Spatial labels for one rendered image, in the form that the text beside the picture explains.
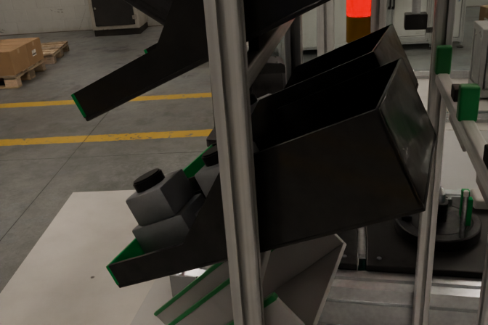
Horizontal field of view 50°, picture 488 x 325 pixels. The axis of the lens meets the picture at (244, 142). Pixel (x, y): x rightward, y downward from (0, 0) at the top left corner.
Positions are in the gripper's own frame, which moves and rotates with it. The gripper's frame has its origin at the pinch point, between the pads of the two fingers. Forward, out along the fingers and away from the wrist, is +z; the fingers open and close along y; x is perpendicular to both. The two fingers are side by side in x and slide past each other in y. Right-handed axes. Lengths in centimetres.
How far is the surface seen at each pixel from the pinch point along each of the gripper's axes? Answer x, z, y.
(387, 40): -24.0, -31.2, -30.3
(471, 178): -51, 19, 42
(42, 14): 500, 87, 735
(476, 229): -41.5, 6.3, -3.7
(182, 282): 5.5, 11.1, -17.3
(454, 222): -38.4, 6.4, -1.7
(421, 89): -47, 20, 116
